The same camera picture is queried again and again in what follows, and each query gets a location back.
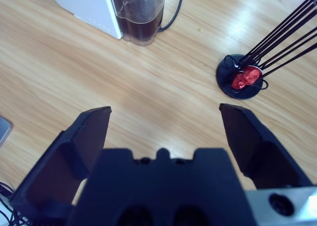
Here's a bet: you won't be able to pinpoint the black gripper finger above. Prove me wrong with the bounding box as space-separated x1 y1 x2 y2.
9 106 112 226
219 103 313 190

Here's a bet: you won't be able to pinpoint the white coffee machine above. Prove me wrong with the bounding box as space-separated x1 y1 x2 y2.
46 0 123 40

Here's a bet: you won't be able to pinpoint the black capsule holder with rods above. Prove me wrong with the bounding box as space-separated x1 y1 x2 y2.
215 0 317 101

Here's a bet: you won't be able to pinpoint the clear water tank black lid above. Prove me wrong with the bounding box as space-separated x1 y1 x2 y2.
108 0 166 46

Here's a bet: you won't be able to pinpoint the thin black mount wires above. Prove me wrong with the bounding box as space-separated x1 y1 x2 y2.
0 181 29 226

